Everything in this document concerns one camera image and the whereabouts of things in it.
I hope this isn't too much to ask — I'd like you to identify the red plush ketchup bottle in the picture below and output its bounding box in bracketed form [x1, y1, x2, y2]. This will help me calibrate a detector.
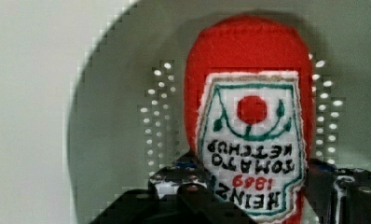
[184, 15, 314, 224]

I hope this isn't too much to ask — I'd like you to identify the green oval strainer basket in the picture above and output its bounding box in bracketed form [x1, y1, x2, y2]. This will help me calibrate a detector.
[67, 0, 371, 224]

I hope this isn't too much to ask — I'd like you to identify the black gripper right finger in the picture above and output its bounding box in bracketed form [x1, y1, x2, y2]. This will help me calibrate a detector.
[305, 159, 371, 224]

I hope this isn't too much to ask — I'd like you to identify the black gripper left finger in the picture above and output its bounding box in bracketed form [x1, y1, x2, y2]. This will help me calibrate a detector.
[90, 152, 255, 224]

